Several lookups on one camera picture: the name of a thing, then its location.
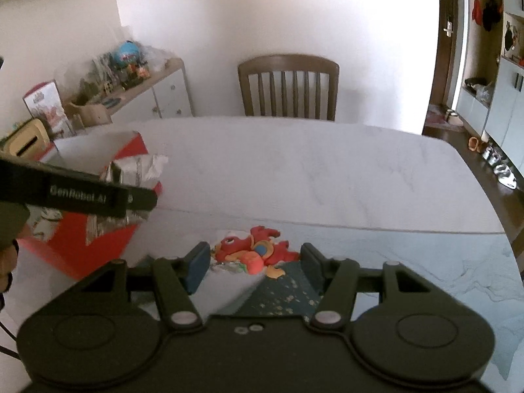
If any red white printed bag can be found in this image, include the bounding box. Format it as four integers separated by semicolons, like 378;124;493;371
22;81;76;138

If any brown wooden door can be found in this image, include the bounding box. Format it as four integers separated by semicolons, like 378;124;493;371
423;0;466;136

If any wooden slat-back chair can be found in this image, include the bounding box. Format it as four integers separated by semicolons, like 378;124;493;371
237;54;340;122

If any person's left hand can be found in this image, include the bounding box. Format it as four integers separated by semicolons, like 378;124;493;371
0;241;19;294

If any red plush toy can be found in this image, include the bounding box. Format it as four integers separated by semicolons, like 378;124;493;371
212;226;301;279

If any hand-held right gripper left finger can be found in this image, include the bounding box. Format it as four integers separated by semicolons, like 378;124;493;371
49;241;211;331

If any red cardboard box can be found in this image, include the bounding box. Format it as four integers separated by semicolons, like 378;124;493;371
18;131;164;280

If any pale yellow tissue box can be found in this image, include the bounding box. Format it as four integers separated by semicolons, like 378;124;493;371
3;118;56;158

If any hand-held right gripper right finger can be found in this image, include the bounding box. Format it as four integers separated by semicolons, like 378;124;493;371
300;243;455;331

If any black cable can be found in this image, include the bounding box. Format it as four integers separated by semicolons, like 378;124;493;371
0;321;21;362

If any white sideboard with wooden top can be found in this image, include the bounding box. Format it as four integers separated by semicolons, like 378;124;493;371
65;58;195;125

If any black hanging bag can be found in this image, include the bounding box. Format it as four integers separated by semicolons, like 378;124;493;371
503;22;517;52

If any blue globe toy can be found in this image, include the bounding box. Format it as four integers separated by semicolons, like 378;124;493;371
112;41;142;68

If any clear plastic bag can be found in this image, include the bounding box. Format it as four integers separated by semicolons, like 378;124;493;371
147;45;173;70

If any pale blue cabinet unit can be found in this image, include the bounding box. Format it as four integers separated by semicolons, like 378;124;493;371
454;0;524;164

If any white blue snack packet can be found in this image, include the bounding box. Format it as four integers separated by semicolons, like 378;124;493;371
86;153;169;247

